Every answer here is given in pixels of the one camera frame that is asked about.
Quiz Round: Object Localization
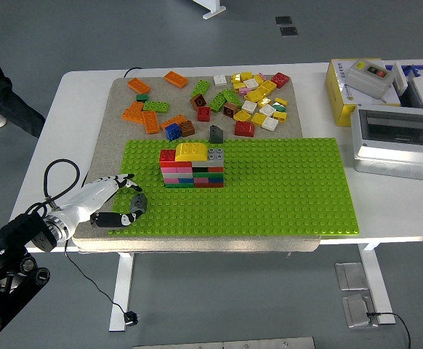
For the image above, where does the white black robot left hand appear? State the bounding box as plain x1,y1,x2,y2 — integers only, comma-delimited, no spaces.
59,173,149,233

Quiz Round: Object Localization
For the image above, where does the dark grey slope brick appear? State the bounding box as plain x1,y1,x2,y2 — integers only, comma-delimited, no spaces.
209,124,225,144

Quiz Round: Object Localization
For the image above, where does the red square stacked brick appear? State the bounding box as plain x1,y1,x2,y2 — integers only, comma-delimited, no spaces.
159,148,178,164

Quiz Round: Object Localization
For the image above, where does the orange long toy brick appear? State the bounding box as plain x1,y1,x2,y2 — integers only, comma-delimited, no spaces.
159,114,188,132
142,110,161,135
164,71,190,89
121,100,146,125
126,77,152,95

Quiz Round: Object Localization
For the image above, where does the blue square toy brick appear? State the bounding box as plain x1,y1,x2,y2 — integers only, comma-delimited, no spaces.
164,122,182,141

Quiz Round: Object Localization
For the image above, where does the yellow curved toy brick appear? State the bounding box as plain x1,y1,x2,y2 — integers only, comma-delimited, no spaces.
174,142,209,162

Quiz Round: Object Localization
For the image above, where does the lime green long brick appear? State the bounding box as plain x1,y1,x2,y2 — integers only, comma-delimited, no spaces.
142,100,170,113

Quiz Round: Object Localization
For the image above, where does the brown square toy brick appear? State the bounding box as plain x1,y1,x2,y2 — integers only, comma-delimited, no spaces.
178,120,196,138

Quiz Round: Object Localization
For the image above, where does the lime green toy brick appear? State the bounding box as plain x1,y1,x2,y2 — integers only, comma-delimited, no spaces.
208,91,229,113
190,79,212,98
222,88,243,109

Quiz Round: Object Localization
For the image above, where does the green studded baseplate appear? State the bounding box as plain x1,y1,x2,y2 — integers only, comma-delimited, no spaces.
108,137,360,237

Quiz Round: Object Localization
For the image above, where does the white table leg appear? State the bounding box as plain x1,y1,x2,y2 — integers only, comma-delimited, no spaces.
356,242,397,326
108,252,136,332

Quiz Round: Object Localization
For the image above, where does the person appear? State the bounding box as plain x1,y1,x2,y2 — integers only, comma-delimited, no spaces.
0,31,47,139

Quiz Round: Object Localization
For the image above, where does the grey-brown table mat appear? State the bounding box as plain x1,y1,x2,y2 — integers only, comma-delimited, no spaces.
72,75,321,254

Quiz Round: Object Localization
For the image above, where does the long metal floor strip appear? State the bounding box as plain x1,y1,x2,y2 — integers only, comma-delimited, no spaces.
133,336,317,349

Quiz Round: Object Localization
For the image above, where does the white furniture foot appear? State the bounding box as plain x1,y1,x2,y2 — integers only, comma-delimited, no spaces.
191,0,227,20

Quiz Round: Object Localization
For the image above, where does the yellow cardboard box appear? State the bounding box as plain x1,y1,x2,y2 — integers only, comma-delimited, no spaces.
324,57,403,127

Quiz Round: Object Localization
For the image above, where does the metal floor plate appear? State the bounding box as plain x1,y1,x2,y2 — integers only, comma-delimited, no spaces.
342,294,379,330
334,262,369,292

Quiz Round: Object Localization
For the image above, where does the white distribution box with window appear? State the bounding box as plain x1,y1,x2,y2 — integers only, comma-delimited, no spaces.
349,103,423,182

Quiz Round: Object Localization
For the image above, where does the small white box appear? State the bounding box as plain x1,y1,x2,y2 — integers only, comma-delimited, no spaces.
392,60,416,96

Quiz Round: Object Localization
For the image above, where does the multicolour brick wall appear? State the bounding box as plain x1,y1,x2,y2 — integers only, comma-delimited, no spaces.
159,159,225,189

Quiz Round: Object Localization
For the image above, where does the black cord with plug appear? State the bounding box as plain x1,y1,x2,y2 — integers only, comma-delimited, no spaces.
64,170,142,327

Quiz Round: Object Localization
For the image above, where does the grey push-button switch box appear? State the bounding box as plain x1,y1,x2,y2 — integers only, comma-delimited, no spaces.
344,58,396,101

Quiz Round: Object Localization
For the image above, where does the black floor cable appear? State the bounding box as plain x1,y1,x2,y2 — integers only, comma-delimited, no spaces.
366,310,412,349

